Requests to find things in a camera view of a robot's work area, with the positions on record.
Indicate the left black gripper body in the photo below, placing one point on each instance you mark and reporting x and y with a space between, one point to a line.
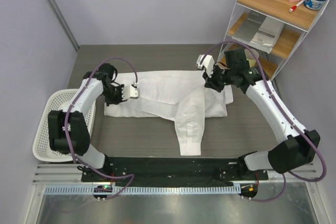
113 95

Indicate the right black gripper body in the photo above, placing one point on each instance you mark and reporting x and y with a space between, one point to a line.
219 78

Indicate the white long sleeve shirt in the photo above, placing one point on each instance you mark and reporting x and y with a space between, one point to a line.
178 96

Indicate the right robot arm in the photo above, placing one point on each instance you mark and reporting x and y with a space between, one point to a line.
296 145

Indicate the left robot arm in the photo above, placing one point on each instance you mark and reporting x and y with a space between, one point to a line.
68 132

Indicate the light grey booklet stack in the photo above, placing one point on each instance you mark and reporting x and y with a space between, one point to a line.
267 35

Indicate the pale yellow cup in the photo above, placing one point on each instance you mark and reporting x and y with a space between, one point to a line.
250 56

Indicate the white perforated plastic basket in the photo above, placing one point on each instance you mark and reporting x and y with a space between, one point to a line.
41 149

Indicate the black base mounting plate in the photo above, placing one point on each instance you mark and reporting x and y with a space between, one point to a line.
182 172

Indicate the red white marker pen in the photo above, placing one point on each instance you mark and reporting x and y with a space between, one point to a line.
293 8

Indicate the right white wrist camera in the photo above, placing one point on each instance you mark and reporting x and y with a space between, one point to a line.
205 63

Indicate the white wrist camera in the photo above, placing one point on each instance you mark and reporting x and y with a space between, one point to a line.
130 92
205 63

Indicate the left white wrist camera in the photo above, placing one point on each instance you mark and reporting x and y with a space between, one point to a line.
130 92

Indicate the slotted grey cable duct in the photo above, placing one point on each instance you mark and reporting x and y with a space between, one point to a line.
100 190

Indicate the grey wall corner strip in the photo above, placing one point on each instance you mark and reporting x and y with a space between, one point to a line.
56 10

